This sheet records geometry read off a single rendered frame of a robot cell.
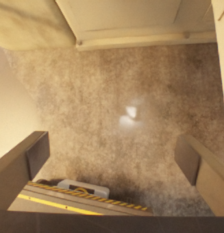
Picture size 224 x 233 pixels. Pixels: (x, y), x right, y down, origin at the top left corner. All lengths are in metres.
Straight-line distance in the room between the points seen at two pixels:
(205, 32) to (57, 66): 0.92
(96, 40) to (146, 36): 0.30
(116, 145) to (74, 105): 0.35
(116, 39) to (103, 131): 0.56
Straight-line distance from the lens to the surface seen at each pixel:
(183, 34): 1.16
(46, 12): 1.01
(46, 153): 0.17
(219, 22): 0.49
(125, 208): 0.71
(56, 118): 1.10
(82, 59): 1.16
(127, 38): 1.12
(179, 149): 0.17
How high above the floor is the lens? 0.99
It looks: 79 degrees down
